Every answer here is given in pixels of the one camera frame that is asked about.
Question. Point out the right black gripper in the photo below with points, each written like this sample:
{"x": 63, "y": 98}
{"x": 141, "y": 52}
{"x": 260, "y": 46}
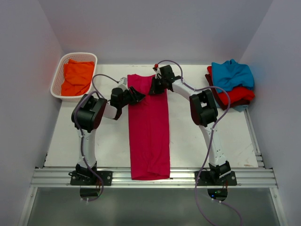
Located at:
{"x": 154, "y": 90}

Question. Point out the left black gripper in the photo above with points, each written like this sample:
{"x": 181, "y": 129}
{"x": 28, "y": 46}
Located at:
{"x": 136, "y": 96}

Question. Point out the crimson pink t shirt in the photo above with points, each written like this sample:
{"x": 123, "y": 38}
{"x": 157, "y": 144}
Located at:
{"x": 149, "y": 134}

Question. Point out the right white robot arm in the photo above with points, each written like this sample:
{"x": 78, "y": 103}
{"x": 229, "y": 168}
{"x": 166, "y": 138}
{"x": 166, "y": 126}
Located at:
{"x": 204, "y": 114}

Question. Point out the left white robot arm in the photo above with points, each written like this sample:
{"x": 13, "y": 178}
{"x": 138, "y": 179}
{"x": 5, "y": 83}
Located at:
{"x": 87, "y": 117}

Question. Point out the orange t shirt in basket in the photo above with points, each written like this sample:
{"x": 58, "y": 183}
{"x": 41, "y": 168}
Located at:
{"x": 77, "y": 77}

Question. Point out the maroon folded t shirt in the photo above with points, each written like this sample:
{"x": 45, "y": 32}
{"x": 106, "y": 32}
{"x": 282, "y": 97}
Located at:
{"x": 216, "y": 94}

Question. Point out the red folded t shirt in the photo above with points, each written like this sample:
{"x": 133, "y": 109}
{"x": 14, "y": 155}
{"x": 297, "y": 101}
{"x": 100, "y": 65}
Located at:
{"x": 235, "y": 95}

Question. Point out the light blue folded t shirt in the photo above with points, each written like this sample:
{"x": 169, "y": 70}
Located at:
{"x": 236, "y": 104}

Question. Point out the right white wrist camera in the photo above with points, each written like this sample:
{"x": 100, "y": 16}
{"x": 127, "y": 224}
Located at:
{"x": 156, "y": 69}

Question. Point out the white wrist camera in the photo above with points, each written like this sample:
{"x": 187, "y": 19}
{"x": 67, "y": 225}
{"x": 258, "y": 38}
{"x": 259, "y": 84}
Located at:
{"x": 123, "y": 83}
{"x": 156, "y": 69}

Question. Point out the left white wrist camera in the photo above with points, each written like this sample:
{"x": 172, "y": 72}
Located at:
{"x": 123, "y": 83}

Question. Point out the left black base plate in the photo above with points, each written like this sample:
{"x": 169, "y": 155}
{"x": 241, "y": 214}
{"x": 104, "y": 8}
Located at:
{"x": 88, "y": 178}

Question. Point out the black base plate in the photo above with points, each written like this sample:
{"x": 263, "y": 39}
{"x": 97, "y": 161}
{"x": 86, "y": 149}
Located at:
{"x": 209, "y": 178}
{"x": 88, "y": 178}

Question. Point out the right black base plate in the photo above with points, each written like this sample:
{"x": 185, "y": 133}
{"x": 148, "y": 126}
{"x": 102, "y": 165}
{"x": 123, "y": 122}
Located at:
{"x": 209, "y": 178}

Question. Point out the aluminium front rail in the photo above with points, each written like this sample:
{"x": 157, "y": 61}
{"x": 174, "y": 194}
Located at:
{"x": 173, "y": 178}

